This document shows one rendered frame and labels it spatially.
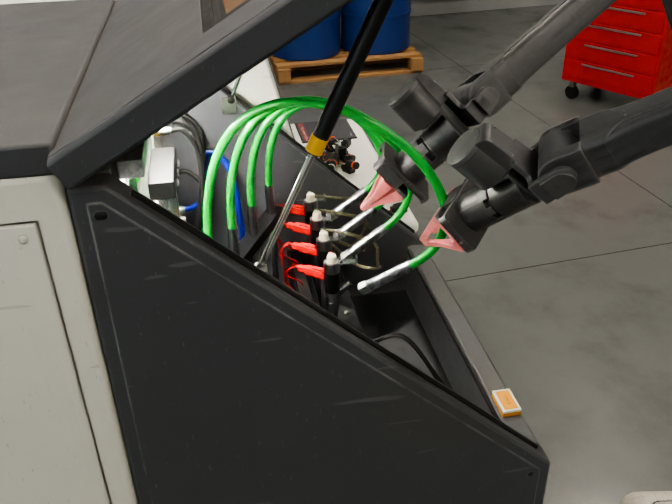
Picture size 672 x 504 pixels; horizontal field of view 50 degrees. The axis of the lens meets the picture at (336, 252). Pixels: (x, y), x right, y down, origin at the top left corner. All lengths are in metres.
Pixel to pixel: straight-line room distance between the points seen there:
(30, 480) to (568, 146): 0.77
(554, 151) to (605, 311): 2.32
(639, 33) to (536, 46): 4.08
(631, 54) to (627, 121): 4.41
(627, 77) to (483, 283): 2.48
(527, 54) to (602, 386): 1.80
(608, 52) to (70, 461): 4.83
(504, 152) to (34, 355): 0.59
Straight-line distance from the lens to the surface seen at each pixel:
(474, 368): 1.27
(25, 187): 0.76
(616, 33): 5.34
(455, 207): 1.00
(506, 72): 1.15
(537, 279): 3.32
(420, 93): 1.08
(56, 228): 0.78
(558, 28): 1.22
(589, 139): 0.89
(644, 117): 0.89
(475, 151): 0.90
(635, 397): 2.79
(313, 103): 1.01
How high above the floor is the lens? 1.75
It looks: 31 degrees down
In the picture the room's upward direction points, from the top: 1 degrees counter-clockwise
